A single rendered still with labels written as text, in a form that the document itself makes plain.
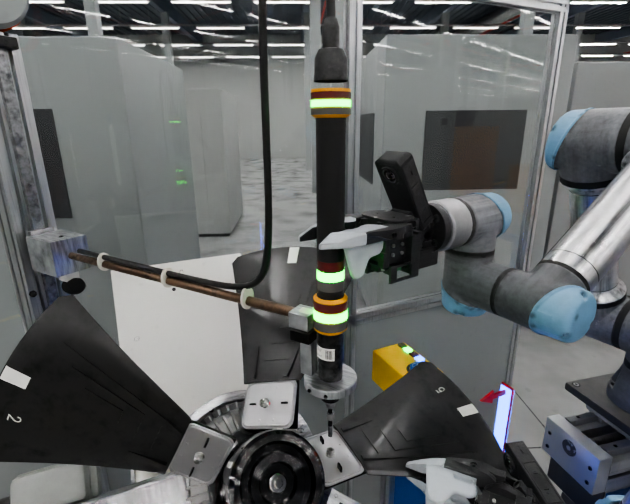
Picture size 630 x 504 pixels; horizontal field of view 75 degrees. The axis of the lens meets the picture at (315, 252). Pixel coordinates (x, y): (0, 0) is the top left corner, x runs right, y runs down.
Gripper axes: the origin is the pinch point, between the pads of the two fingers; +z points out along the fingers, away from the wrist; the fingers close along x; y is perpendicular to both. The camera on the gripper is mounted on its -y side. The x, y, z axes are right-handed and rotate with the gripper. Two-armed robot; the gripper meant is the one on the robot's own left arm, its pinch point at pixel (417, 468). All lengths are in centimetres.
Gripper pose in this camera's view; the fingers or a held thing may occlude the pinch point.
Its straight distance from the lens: 65.5
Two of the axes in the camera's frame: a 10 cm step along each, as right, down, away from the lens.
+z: -8.8, -1.2, 4.7
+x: 0.7, 9.2, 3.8
